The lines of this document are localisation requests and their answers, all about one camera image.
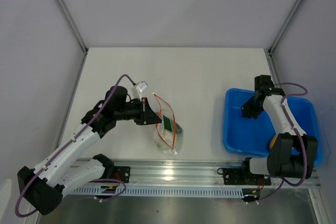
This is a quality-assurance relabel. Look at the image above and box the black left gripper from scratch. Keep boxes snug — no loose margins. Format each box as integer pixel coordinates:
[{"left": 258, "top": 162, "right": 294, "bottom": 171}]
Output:
[{"left": 115, "top": 98, "right": 162, "bottom": 126}]

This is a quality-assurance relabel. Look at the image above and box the green toy cucumber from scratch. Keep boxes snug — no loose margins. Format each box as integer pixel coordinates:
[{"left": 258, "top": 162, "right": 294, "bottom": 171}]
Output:
[{"left": 163, "top": 115, "right": 183, "bottom": 134}]

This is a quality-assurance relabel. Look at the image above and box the clear orange zip top bag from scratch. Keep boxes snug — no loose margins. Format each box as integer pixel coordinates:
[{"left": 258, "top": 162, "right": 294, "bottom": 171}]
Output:
[{"left": 152, "top": 92, "right": 184, "bottom": 156}]

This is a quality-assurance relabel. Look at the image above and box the yellow toy lemon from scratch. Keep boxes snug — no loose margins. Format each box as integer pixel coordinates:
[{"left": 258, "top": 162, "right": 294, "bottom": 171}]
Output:
[{"left": 269, "top": 135, "right": 277, "bottom": 150}]

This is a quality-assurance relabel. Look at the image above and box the white toy cauliflower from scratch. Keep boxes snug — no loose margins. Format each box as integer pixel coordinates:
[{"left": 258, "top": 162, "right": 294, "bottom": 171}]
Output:
[{"left": 154, "top": 130, "right": 173, "bottom": 149}]

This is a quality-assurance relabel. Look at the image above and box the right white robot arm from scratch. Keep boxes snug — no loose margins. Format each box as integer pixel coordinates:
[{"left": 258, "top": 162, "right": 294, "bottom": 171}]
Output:
[{"left": 239, "top": 75, "right": 318, "bottom": 187}]

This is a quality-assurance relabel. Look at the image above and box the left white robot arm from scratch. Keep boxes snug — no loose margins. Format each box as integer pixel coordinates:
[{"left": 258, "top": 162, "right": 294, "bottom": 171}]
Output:
[{"left": 15, "top": 86, "right": 162, "bottom": 218}]

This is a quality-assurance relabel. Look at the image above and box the blue plastic bin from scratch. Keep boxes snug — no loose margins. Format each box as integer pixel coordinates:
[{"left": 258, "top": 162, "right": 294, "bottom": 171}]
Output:
[{"left": 223, "top": 88, "right": 323, "bottom": 166}]

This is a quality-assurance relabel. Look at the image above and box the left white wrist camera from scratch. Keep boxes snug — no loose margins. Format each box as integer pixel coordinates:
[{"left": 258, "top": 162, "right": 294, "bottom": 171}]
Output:
[{"left": 131, "top": 81, "right": 148, "bottom": 100}]

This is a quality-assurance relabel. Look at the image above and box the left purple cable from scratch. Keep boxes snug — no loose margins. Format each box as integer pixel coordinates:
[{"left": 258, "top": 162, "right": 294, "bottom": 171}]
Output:
[{"left": 15, "top": 74, "right": 137, "bottom": 217}]

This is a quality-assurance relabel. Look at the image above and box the aluminium mounting rail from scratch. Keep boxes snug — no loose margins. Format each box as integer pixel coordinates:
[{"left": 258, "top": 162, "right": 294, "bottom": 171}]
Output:
[{"left": 39, "top": 158, "right": 321, "bottom": 190}]

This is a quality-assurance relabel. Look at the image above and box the left black base bracket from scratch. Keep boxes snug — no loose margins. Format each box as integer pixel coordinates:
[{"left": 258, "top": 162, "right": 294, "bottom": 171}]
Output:
[{"left": 111, "top": 166, "right": 131, "bottom": 183}]

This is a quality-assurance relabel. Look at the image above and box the black base bracket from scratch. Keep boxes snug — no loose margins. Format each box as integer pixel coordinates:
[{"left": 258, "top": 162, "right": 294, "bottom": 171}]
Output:
[
  {"left": 216, "top": 167, "right": 248, "bottom": 185},
  {"left": 111, "top": 166, "right": 131, "bottom": 183}
]

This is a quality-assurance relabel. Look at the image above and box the right black base bracket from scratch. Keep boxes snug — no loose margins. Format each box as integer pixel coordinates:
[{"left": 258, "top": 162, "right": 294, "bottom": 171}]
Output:
[{"left": 216, "top": 167, "right": 248, "bottom": 185}]

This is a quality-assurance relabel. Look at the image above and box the white slotted cable duct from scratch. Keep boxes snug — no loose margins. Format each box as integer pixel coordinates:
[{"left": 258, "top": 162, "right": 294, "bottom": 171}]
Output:
[{"left": 71, "top": 185, "right": 244, "bottom": 198}]

